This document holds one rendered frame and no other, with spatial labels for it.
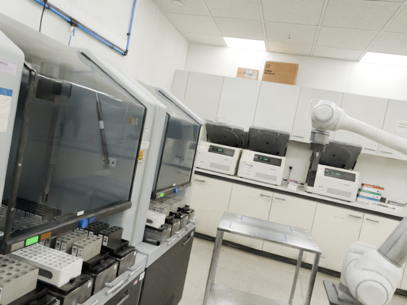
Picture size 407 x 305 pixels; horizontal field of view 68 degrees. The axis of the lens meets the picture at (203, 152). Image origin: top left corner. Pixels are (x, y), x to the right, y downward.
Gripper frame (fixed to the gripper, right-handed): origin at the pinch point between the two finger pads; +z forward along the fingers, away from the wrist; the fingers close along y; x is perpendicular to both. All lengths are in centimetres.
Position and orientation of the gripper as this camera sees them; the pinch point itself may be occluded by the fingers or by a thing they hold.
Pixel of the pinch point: (309, 183)
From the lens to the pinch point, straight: 161.1
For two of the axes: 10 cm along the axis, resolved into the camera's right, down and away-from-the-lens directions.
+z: -1.9, 9.8, 0.5
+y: 2.6, 0.0, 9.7
